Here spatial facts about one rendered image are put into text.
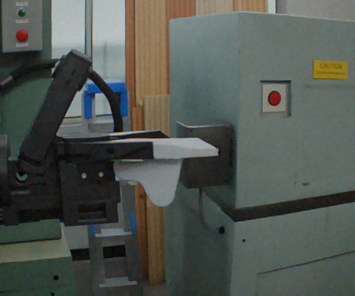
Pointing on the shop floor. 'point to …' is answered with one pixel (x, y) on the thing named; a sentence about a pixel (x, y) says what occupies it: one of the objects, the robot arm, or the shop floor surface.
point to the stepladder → (96, 236)
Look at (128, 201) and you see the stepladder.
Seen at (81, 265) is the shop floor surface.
